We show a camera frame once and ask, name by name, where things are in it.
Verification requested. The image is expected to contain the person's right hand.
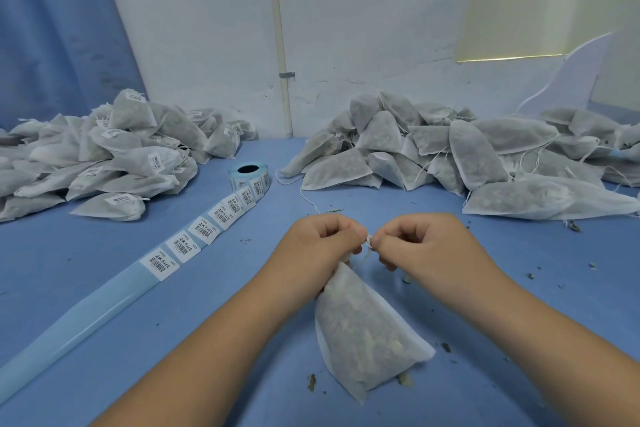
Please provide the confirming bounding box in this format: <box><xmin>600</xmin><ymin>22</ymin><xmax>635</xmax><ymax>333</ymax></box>
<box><xmin>368</xmin><ymin>212</ymin><xmax>501</xmax><ymax>306</ymax></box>

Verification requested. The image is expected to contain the person's left hand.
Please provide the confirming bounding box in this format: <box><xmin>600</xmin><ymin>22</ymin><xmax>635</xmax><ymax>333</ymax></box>
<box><xmin>255</xmin><ymin>213</ymin><xmax>369</xmax><ymax>309</ymax></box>

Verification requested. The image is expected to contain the white pouch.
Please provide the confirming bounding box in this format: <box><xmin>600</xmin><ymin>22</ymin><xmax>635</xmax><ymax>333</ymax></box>
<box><xmin>315</xmin><ymin>260</ymin><xmax>437</xmax><ymax>403</ymax></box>

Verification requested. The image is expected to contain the pile of unlabelled herb bags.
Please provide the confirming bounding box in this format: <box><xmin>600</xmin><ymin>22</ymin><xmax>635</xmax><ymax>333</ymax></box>
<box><xmin>278</xmin><ymin>91</ymin><xmax>640</xmax><ymax>222</ymax></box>

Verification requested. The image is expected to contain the blue label roll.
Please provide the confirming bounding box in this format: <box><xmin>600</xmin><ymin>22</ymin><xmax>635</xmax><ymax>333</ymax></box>
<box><xmin>0</xmin><ymin>161</ymin><xmax>271</xmax><ymax>405</ymax></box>

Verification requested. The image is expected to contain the pile of labelled herb bags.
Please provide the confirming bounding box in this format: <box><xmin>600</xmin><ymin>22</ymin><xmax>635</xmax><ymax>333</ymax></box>
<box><xmin>0</xmin><ymin>88</ymin><xmax>258</xmax><ymax>224</ymax></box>

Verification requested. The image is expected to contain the person's left forearm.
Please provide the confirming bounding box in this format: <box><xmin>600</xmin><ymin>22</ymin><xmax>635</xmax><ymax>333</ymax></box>
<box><xmin>92</xmin><ymin>272</ymin><xmax>323</xmax><ymax>427</ymax></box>

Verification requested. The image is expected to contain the person's right forearm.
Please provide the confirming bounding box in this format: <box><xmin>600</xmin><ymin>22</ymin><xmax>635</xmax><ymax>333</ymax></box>
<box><xmin>465</xmin><ymin>260</ymin><xmax>640</xmax><ymax>427</ymax></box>

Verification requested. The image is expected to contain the white curved board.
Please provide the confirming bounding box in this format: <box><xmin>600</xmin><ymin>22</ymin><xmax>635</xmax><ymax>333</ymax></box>
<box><xmin>515</xmin><ymin>33</ymin><xmax>613</xmax><ymax>121</ymax></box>

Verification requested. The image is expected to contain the large beige panel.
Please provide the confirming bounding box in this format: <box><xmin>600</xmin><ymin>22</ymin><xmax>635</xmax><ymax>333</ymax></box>
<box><xmin>590</xmin><ymin>1</ymin><xmax>640</xmax><ymax>113</ymax></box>

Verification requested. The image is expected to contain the blue curtain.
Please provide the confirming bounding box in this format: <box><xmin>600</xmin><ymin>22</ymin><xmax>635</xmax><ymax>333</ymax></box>
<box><xmin>0</xmin><ymin>0</ymin><xmax>148</xmax><ymax>133</ymax></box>

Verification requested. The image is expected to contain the white wall pipe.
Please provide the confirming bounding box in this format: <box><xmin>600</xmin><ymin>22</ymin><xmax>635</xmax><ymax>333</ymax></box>
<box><xmin>265</xmin><ymin>0</ymin><xmax>294</xmax><ymax>139</ymax></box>

